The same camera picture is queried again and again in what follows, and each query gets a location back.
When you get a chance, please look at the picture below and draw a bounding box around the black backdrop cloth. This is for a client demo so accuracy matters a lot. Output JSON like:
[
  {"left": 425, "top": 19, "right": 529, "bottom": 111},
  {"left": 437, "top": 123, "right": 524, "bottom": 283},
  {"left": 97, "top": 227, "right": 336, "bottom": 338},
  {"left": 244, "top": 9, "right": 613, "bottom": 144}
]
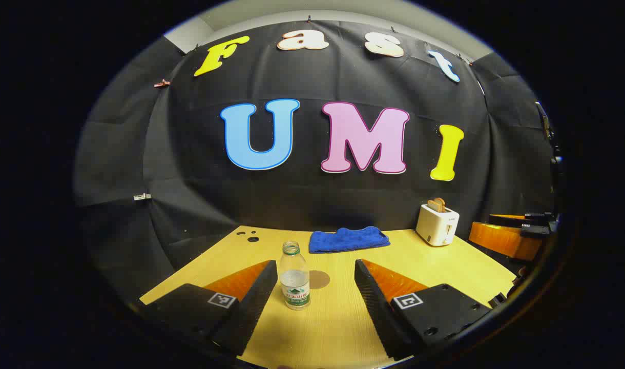
[{"left": 73, "top": 20, "right": 561, "bottom": 303}]

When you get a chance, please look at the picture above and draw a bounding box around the blue folded towel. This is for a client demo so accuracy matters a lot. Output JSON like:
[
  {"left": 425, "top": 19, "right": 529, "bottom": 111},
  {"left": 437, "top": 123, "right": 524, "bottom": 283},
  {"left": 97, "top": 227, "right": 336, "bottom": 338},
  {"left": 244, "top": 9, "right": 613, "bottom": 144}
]
[{"left": 308, "top": 226, "right": 391, "bottom": 254}]

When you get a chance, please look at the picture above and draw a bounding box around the white toaster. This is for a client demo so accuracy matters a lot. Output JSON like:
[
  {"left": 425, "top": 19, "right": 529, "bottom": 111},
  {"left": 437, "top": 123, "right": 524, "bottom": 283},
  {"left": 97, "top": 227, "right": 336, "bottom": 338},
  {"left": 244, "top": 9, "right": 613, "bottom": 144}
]
[{"left": 415, "top": 203, "right": 460, "bottom": 247}]

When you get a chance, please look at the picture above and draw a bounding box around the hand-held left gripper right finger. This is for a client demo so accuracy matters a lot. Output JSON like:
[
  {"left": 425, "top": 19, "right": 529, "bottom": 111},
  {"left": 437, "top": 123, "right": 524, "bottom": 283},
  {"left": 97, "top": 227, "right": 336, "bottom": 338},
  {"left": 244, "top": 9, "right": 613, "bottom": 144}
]
[{"left": 354, "top": 259, "right": 493, "bottom": 361}]

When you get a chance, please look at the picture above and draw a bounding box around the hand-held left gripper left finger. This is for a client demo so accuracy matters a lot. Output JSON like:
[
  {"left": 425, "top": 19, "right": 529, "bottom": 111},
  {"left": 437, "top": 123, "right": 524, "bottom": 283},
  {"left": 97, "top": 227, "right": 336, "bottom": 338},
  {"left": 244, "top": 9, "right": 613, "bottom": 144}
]
[{"left": 133, "top": 260, "right": 279, "bottom": 357}]

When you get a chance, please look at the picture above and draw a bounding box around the clear plastic water bottle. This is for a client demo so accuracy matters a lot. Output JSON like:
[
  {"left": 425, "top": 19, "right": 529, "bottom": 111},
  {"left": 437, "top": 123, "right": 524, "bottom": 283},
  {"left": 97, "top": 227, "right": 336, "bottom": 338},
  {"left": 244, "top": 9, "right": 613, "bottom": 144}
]
[{"left": 279, "top": 241, "right": 311, "bottom": 311}]

